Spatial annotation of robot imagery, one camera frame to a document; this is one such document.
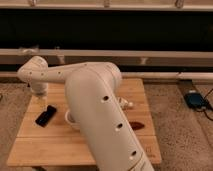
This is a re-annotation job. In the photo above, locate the white patterned box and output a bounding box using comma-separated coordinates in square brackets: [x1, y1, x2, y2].
[117, 97, 134, 110]

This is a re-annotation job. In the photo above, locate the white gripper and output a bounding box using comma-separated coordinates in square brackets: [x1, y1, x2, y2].
[30, 82, 48, 108]

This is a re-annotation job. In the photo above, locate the white shelf rail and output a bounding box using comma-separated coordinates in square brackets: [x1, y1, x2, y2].
[0, 48, 213, 67]

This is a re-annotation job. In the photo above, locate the black smartphone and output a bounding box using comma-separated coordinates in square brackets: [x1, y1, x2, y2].
[35, 105, 57, 127]

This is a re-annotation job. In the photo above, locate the wooden table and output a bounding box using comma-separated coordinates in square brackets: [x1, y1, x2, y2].
[7, 79, 162, 167]

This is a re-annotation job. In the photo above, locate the blue device on floor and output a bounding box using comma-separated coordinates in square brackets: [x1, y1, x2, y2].
[184, 93, 205, 108]

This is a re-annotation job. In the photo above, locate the black cable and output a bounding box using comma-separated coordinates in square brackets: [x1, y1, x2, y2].
[195, 87, 213, 122]

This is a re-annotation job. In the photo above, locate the white ceramic cup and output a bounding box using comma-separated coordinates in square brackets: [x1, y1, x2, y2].
[65, 110, 80, 131]

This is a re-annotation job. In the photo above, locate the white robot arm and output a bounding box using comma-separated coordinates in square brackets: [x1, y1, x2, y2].
[17, 56, 154, 171]

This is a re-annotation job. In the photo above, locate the dark red pepper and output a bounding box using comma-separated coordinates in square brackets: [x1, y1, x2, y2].
[130, 122, 145, 130]

